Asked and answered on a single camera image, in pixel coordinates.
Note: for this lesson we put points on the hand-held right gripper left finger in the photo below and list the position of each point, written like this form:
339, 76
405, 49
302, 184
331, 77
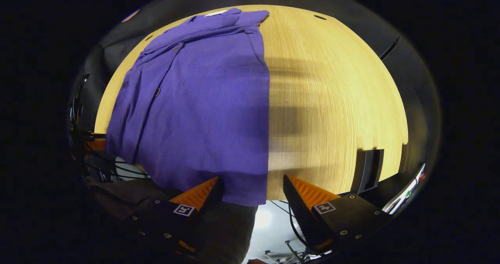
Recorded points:
211, 201

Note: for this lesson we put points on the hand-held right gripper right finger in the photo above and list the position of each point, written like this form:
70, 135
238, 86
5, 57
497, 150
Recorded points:
299, 213

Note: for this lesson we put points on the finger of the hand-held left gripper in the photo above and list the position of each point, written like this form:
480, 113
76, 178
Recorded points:
95, 143

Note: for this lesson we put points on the purple shirt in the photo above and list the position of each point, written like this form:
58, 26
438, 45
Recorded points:
203, 107

